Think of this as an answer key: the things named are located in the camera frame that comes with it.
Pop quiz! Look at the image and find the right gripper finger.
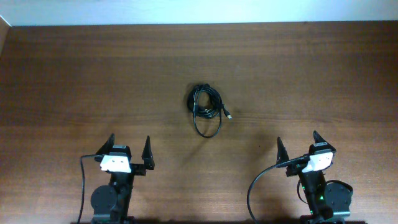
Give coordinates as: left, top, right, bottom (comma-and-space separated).
276, 137, 289, 164
313, 130, 328, 146

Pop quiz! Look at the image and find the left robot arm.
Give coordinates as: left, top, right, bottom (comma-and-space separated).
90, 134, 155, 224

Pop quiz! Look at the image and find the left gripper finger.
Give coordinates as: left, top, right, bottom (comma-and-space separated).
141, 136, 155, 170
96, 133, 115, 156

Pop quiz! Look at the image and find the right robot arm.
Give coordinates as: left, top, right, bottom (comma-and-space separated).
276, 131, 353, 223

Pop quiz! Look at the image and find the black USB cable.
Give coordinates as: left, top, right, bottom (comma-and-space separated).
186, 83, 233, 139

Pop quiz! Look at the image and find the right camera cable black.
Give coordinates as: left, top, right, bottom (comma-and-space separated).
246, 155, 311, 224

